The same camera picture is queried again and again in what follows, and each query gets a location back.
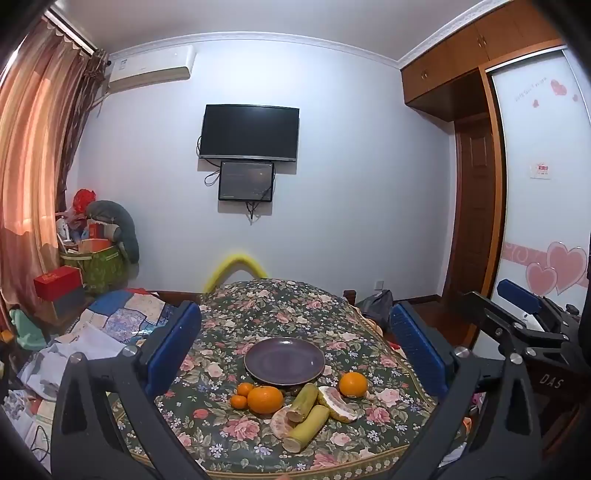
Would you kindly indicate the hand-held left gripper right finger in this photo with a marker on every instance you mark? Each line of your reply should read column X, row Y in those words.
column 418, row 355

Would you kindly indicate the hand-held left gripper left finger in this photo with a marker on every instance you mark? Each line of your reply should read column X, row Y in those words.
column 173, row 350

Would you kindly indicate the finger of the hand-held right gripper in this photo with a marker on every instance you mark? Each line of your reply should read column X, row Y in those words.
column 519, row 291
column 489, row 318

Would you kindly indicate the large orange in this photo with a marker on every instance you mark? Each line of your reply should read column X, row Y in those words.
column 265, row 399
column 353, row 384

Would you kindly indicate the pomelo piece with peel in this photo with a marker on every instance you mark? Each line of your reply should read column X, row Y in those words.
column 339, row 406

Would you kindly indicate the dark purple plate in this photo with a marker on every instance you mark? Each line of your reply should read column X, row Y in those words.
column 284, row 362

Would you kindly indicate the green sugarcane piece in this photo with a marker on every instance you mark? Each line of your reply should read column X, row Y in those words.
column 304, row 400

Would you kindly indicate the yellow sugarcane piece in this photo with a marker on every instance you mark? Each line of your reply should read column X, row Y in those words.
column 309, row 427

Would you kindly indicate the pink pomelo segment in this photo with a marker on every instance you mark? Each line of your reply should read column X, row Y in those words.
column 280, row 424

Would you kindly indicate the patchwork quilt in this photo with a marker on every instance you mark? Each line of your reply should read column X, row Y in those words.
column 124, row 314

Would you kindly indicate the grey backpack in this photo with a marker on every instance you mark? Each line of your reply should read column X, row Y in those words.
column 376, row 309

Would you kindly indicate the small tangerine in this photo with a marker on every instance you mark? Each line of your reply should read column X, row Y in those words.
column 239, row 402
column 245, row 390

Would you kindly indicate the white heart-print wardrobe door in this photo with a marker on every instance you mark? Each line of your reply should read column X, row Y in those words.
column 535, row 207

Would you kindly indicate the wooden room door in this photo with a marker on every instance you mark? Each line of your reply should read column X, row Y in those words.
column 478, row 207

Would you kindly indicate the white cloth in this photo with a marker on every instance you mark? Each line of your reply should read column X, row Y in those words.
column 78, row 355

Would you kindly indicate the green fabric bag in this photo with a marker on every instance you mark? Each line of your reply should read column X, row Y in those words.
column 101, row 270

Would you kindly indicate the yellow curved chair back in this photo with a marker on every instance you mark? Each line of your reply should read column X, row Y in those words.
column 233, row 261

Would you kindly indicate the floral blanket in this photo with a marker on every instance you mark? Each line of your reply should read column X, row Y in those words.
column 277, row 314

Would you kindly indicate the grey box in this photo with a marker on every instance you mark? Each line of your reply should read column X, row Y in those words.
column 69, row 307

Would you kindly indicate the red sticker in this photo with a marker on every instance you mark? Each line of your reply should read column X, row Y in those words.
column 539, row 170

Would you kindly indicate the red box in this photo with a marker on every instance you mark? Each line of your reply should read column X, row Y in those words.
column 57, row 281

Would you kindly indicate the orange gift box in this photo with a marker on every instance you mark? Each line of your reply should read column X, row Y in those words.
column 98, row 230

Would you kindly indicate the teal cloth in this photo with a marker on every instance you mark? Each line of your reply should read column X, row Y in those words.
column 27, row 330

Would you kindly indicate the red plastic bag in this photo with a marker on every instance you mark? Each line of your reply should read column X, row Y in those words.
column 83, row 201

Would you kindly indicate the small black monitor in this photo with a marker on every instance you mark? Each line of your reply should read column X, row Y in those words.
column 244, row 181

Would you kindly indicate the wooden wardrobe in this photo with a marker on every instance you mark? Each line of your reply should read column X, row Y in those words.
column 461, row 55

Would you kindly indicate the brown curtain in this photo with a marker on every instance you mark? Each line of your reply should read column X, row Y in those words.
column 85, row 120

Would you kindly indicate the pink curtain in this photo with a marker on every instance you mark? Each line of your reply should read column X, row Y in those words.
column 37, row 138

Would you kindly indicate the white air conditioner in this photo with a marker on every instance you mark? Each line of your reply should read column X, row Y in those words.
column 152, row 69

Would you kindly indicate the white wall socket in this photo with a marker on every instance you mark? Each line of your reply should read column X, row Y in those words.
column 379, row 282

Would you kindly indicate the black wall television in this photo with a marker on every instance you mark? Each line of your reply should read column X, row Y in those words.
column 249, row 131

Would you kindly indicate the white curtain rail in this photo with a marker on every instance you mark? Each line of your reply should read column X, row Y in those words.
column 74, row 30

